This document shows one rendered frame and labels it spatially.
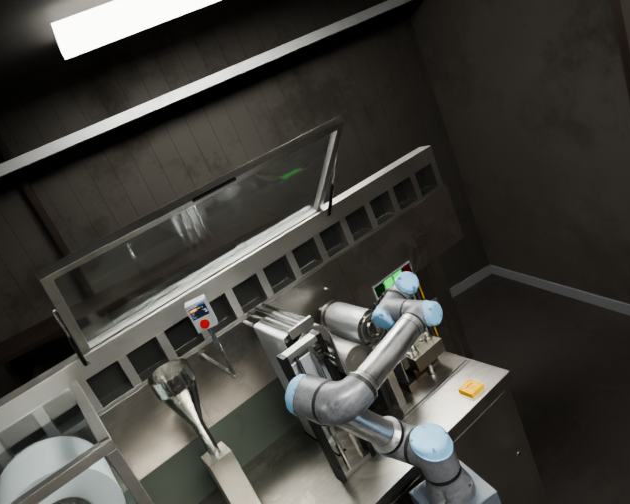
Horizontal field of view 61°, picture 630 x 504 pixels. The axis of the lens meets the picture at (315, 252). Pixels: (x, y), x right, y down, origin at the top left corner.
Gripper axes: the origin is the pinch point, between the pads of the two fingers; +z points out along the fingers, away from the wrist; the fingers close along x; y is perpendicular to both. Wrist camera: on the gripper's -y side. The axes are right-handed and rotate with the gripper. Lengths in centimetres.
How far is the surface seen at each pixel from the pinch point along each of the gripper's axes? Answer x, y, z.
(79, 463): 104, 16, -32
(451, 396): -10.5, -34.1, 16.5
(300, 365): 37.6, 5.9, -10.6
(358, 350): 9.1, 1.0, 10.4
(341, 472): 42, -28, 17
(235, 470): 69, -4, 22
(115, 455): 97, 13, -30
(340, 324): 5.3, 14.2, 15.6
